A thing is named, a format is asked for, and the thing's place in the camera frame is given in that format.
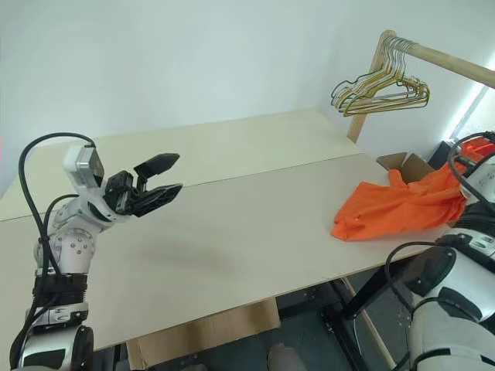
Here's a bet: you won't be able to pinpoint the wooden rack rod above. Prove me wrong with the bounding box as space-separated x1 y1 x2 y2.
386 32 495 88

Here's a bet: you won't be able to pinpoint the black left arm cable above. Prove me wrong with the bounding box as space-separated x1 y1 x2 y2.
19 132 97 322

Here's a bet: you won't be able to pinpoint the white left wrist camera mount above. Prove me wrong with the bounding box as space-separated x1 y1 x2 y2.
63 145 129 226

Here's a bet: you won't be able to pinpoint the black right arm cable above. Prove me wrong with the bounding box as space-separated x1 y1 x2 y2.
385 132 495 310

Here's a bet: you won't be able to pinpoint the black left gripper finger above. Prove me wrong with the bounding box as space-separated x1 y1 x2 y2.
129 184 184 218
133 152 181 183

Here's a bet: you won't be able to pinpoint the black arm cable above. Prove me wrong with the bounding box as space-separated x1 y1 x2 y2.
385 132 495 310
19 132 97 322

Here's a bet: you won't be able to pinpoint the light wooden slat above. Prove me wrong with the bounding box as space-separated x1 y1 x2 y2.
341 277 398 371

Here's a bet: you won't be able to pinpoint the bunch of wire hangers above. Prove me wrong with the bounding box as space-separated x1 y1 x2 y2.
340 38 431 117

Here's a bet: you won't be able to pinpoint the orange shorts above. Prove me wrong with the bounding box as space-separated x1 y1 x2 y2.
331 138 495 242

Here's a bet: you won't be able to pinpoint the silver wire hanger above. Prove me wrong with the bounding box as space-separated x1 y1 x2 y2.
331 36 421 109

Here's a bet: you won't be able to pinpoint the black table frame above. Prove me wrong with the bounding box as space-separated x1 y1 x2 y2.
111 262 426 371

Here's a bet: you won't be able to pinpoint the gold wire hanger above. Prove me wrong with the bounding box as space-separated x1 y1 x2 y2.
334 37 425 113

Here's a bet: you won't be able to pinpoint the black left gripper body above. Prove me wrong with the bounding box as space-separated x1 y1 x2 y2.
102 169 143 216

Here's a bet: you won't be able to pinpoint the small black box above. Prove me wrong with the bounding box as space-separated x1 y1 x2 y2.
428 140 456 169

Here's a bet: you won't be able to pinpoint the large cardboard box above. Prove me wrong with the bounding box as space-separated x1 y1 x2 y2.
126 297 282 370

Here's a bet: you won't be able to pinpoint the wooden rack post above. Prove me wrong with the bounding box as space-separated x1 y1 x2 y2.
346 30 396 145

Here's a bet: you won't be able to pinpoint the open cardboard box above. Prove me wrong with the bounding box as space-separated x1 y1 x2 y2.
375 152 440 183

